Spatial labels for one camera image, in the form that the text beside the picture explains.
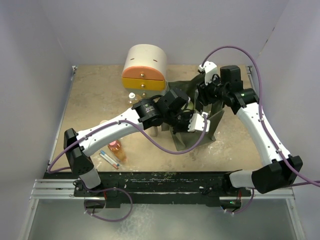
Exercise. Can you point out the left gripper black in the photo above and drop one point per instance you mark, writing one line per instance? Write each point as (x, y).
(185, 128)

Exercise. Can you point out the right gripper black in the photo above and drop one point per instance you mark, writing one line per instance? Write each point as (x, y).
(204, 93)

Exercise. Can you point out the green canvas bag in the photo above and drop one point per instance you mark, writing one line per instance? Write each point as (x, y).
(185, 140)

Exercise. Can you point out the amber bottle white cap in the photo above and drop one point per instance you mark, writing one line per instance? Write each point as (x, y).
(132, 98)

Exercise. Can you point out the green pump lotion bottle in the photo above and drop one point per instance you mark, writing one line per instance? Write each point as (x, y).
(190, 106)

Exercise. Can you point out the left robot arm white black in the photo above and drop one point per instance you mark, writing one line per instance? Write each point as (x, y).
(171, 109)

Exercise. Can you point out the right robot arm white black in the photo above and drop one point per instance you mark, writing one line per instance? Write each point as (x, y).
(279, 168)

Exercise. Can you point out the clear conical tube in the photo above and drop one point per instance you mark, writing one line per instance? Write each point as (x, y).
(153, 131)

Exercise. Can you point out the round-top mini drawer cabinet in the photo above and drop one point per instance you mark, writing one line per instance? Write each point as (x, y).
(145, 70)

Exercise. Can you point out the orange bottle pink cap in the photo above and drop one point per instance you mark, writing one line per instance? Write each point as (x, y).
(116, 148)

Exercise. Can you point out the red tipped pen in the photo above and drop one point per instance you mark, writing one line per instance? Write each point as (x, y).
(111, 165)

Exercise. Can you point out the blue capped pen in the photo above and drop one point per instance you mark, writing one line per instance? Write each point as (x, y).
(110, 160)

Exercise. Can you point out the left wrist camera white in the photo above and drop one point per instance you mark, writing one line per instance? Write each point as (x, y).
(197, 122)

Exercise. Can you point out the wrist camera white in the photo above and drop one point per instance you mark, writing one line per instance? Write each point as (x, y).
(209, 69)
(197, 122)

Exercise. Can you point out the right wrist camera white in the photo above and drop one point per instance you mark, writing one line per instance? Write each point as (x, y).
(209, 69)

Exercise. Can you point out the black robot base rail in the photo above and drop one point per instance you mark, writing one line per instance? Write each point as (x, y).
(208, 188)

